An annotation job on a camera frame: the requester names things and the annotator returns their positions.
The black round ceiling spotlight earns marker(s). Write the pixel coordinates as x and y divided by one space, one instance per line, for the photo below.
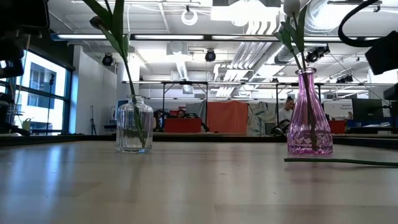
210 56
107 59
312 57

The black metal station frame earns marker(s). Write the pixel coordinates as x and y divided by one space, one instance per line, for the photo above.
276 99
163 102

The small black tripod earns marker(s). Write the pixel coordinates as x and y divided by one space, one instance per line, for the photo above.
92 121

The purple glass vase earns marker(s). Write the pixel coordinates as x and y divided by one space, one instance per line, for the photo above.
297 130

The white printed sign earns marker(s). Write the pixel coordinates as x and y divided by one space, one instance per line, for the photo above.
340 109

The clear ribbed glass vase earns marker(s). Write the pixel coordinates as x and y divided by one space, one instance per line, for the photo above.
127 130

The black ceiling lamp cluster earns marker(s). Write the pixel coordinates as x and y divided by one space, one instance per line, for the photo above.
345 79

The red plastic bin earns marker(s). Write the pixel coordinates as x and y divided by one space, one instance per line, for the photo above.
183 126
337 127

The large window with dark frame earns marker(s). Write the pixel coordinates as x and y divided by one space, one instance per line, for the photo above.
40 109

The thin black stand pole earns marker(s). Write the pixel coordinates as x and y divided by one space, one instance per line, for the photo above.
51 81

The orange cloth partition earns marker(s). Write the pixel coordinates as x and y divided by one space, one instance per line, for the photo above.
227 118

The black bulky equipment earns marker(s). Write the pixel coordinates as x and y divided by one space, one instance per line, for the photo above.
4 118

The long black light bar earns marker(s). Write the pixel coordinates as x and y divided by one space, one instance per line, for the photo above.
207 37

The black table border rail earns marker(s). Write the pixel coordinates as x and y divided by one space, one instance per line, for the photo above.
217 137

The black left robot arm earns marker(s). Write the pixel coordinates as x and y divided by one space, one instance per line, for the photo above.
18 15

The leaf print cloth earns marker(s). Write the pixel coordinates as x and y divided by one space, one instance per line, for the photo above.
258 118

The person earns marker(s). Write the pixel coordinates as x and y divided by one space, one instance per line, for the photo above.
284 113
181 114

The black computer monitor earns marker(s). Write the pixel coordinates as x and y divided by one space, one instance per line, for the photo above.
394 109
367 109

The black background robot arm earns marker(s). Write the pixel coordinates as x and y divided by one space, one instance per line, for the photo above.
278 129
204 124

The grey cloth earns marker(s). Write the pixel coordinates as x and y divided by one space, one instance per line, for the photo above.
196 109

